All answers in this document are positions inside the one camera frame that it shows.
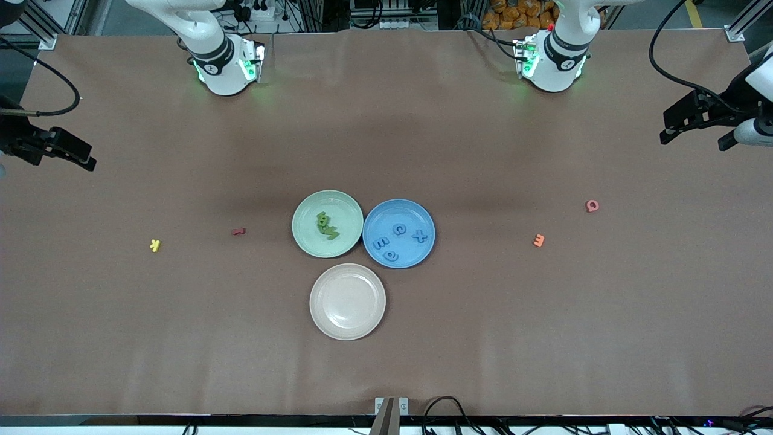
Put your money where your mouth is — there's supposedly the white power strip with plugs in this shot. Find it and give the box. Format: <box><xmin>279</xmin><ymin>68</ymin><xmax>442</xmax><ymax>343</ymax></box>
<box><xmin>233</xmin><ymin>0</ymin><xmax>284</xmax><ymax>22</ymax></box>

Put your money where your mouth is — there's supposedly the blue plate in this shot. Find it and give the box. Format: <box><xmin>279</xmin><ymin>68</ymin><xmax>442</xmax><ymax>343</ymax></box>
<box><xmin>362</xmin><ymin>198</ymin><xmax>437</xmax><ymax>269</ymax></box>

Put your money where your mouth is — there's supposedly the light green plate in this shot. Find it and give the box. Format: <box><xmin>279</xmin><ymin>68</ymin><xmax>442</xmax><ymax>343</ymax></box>
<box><xmin>292</xmin><ymin>190</ymin><xmax>365</xmax><ymax>259</ymax></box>

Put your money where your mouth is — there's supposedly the brown table cover sheet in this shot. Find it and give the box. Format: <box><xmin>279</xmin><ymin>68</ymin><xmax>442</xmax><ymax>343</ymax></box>
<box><xmin>0</xmin><ymin>29</ymin><xmax>773</xmax><ymax>417</ymax></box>

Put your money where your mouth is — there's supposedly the beige plate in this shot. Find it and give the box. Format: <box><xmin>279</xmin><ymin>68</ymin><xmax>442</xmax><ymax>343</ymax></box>
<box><xmin>309</xmin><ymin>263</ymin><xmax>387</xmax><ymax>341</ymax></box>

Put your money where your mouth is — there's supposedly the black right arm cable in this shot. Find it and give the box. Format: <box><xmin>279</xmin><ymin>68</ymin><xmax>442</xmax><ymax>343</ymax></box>
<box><xmin>0</xmin><ymin>36</ymin><xmax>82</xmax><ymax>117</ymax></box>

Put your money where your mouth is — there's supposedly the aluminium frame profile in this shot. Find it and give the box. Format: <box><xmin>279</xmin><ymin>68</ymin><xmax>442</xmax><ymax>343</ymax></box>
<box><xmin>726</xmin><ymin>0</ymin><xmax>773</xmax><ymax>43</ymax></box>
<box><xmin>15</xmin><ymin>0</ymin><xmax>58</xmax><ymax>50</ymax></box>

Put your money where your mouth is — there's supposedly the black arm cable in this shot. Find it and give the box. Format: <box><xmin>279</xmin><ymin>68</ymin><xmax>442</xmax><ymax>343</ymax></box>
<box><xmin>0</xmin><ymin>36</ymin><xmax>82</xmax><ymax>117</ymax></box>
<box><xmin>649</xmin><ymin>0</ymin><xmax>752</xmax><ymax>114</ymax></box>

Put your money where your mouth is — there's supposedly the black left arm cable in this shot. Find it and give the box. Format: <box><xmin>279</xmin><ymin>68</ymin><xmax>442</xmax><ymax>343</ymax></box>
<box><xmin>649</xmin><ymin>0</ymin><xmax>752</xmax><ymax>114</ymax></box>

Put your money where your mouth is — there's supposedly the black cable loop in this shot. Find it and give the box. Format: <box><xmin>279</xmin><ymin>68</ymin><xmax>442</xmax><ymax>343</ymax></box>
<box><xmin>422</xmin><ymin>396</ymin><xmax>484</xmax><ymax>435</ymax></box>

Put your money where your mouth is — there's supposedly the white table edge rail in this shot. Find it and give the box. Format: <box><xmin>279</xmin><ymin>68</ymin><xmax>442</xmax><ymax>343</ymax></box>
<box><xmin>0</xmin><ymin>425</ymin><xmax>773</xmax><ymax>435</ymax></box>

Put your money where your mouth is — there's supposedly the pile of orange objects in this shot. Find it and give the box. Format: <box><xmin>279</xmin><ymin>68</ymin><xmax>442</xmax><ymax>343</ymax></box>
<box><xmin>483</xmin><ymin>0</ymin><xmax>559</xmax><ymax>30</ymax></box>

